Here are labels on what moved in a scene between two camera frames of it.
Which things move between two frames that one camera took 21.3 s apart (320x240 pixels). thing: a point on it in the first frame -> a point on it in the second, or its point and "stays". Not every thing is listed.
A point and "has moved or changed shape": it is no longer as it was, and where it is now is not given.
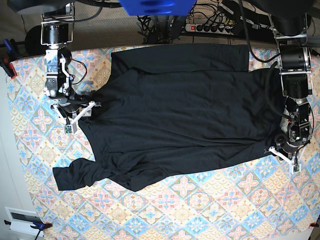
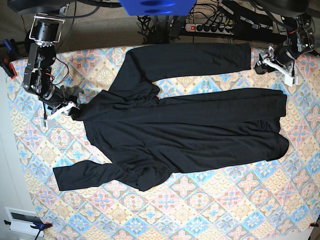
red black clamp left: [8, 67] stays
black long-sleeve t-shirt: [165, 109] has moved or changed shape
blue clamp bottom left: [36, 225] stays
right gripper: [284, 147] -> [281, 54]
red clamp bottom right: [313, 224] stays
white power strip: [212, 28] stays
